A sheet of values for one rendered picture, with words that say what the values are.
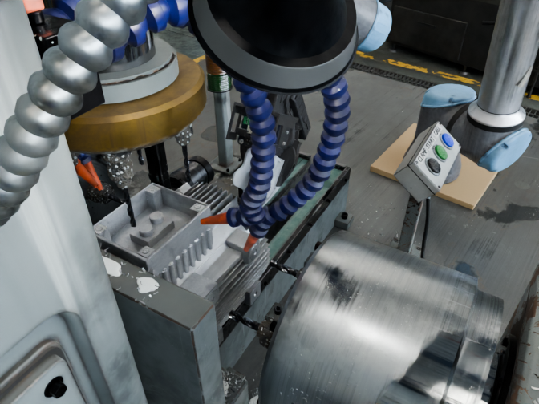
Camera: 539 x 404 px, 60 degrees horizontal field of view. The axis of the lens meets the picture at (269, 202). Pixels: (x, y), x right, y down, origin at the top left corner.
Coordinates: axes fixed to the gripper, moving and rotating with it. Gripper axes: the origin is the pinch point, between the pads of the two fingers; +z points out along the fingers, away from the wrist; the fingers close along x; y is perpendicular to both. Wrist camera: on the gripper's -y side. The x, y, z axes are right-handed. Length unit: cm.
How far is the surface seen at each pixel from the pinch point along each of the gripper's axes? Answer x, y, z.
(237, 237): 1.0, 5.4, 4.5
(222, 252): 0.3, 7.2, 6.7
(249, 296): 3.6, 1.6, 13.6
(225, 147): -34, -46, -1
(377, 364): 25.7, 20.2, 5.9
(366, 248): 19.9, 11.1, -1.9
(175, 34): -282, -320, -59
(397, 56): -74, -366, -85
